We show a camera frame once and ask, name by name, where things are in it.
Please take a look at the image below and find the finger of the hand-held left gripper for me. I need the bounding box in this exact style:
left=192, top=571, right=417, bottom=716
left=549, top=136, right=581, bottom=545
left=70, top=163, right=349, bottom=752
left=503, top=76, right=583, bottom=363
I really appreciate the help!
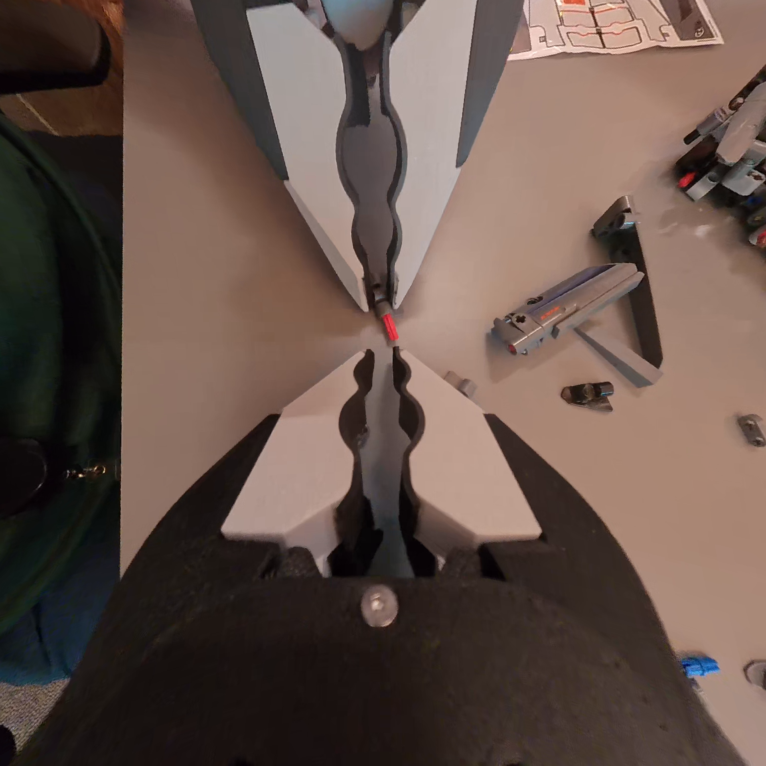
left=245, top=0, right=371, bottom=313
left=382, top=0, right=480, bottom=311

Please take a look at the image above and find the black lego slope piece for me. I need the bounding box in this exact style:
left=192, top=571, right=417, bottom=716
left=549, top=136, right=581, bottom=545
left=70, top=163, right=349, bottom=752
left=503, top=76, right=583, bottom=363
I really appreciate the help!
left=561, top=381, right=615, bottom=414

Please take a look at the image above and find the lego sticker sheet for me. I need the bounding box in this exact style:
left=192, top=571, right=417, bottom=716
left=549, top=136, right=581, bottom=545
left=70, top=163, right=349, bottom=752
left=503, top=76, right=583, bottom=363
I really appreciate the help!
left=505, top=0, right=725, bottom=61

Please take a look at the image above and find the grey lego car model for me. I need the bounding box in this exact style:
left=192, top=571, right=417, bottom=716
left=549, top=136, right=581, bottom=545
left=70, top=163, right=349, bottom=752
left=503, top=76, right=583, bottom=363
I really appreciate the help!
left=675, top=78, right=766, bottom=246

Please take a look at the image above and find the grey lego panel assembly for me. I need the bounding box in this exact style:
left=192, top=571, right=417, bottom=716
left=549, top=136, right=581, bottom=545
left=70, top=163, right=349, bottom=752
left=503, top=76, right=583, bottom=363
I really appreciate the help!
left=492, top=262, right=646, bottom=358

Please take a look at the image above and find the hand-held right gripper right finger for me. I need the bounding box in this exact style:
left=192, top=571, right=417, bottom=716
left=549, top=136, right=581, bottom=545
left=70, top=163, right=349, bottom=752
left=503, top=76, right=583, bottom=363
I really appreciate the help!
left=392, top=347, right=543, bottom=555

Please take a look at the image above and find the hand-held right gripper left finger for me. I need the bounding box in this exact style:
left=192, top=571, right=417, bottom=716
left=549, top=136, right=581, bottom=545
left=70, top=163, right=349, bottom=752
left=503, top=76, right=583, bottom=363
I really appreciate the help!
left=220, top=349, right=376, bottom=561

